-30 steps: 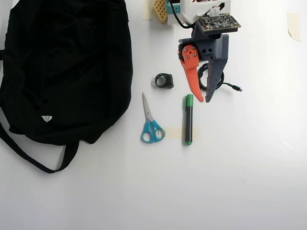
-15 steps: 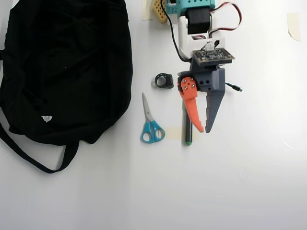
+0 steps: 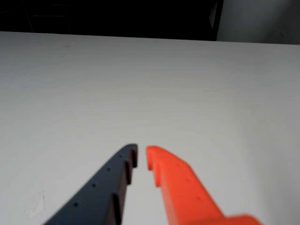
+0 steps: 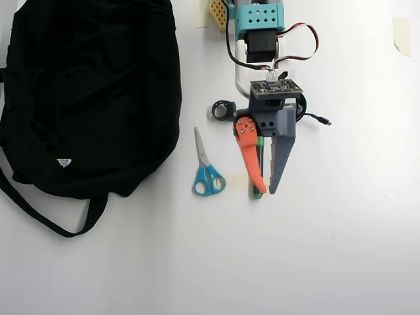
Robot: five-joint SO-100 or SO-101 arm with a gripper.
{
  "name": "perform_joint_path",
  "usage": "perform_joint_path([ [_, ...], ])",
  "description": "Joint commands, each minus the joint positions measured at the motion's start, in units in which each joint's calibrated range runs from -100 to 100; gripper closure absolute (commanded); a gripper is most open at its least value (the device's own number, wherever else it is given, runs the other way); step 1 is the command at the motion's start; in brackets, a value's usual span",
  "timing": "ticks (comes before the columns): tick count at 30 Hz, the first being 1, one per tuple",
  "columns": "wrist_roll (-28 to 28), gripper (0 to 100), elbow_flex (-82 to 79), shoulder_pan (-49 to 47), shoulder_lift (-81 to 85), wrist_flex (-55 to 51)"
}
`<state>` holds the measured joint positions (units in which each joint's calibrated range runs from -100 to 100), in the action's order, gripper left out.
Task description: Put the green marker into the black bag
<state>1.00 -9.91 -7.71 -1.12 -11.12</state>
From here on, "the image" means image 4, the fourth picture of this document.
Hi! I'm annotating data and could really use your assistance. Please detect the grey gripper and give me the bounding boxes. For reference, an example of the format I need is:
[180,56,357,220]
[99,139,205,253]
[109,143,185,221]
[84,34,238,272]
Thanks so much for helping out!
[232,93,298,196]

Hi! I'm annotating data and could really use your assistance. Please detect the green marker with black barrel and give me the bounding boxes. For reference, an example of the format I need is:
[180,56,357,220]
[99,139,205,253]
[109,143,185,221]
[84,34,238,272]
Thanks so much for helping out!
[251,135,266,201]

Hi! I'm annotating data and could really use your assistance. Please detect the black fabric bag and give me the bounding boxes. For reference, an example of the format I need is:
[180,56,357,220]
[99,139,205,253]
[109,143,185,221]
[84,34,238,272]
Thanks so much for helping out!
[0,0,183,239]

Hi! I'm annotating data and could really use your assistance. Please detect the beige masking tape strip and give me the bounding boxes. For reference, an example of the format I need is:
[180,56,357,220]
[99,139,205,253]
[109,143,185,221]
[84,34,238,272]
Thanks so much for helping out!
[194,0,211,28]
[224,173,254,192]
[392,18,413,58]

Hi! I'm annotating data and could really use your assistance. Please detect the yellow perforated base piece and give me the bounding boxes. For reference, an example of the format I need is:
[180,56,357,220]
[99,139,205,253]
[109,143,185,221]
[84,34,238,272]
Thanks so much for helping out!
[209,0,231,33]

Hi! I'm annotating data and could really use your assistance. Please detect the black ring strap device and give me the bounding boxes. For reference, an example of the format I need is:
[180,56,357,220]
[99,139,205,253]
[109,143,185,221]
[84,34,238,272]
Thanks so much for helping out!
[211,99,238,123]

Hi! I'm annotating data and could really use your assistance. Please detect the blue handled scissors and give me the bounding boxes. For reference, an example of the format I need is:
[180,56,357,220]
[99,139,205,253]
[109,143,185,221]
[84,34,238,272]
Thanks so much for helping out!
[191,126,228,198]

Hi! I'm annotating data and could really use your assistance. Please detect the camera circuit board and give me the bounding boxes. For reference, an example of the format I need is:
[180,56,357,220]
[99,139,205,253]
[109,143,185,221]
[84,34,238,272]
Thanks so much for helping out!
[249,78,304,99]

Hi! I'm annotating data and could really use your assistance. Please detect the thin black camera cable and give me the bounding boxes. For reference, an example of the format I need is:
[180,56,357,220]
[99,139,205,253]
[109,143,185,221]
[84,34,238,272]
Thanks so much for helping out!
[224,0,274,72]

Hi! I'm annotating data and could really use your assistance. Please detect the red white black servo wire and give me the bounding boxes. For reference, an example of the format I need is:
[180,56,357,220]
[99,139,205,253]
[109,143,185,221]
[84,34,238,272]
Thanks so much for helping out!
[274,22,320,72]

